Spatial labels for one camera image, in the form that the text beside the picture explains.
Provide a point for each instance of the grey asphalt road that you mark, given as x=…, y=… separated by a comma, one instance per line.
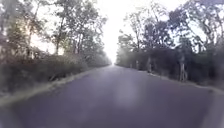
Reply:
x=116, y=103

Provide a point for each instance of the row of trees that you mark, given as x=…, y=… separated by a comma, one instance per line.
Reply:
x=176, y=46
x=50, y=43

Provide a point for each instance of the dirt verge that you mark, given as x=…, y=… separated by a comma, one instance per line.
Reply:
x=200, y=86
x=33, y=90

